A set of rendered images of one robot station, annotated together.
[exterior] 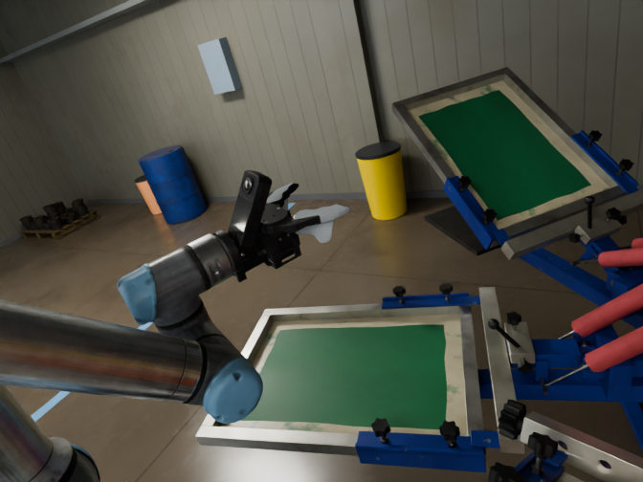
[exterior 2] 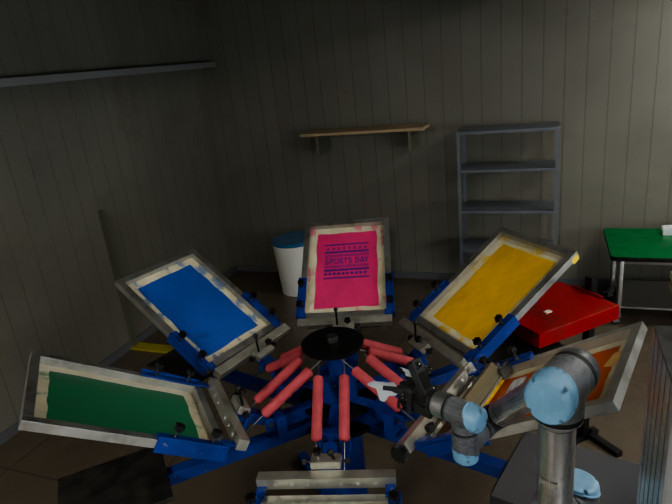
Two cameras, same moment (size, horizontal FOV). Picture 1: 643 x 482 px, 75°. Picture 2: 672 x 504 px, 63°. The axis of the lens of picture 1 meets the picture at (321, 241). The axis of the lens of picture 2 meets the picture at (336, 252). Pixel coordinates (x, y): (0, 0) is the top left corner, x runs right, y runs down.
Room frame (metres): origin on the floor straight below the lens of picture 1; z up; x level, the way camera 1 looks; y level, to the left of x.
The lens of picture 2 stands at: (1.15, 1.42, 2.63)
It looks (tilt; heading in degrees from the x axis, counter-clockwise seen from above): 19 degrees down; 256
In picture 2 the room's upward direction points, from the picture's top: 6 degrees counter-clockwise
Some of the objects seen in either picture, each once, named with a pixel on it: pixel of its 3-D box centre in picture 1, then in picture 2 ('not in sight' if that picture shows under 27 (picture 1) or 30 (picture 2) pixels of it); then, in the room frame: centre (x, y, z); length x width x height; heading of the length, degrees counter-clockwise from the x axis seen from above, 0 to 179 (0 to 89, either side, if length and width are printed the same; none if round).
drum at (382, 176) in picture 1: (384, 182); not in sight; (4.12, -0.80, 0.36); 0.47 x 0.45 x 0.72; 53
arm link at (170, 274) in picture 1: (165, 286); (464, 415); (0.54, 0.24, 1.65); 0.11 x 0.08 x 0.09; 119
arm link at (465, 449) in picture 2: (194, 341); (468, 440); (0.53, 0.23, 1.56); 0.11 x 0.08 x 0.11; 29
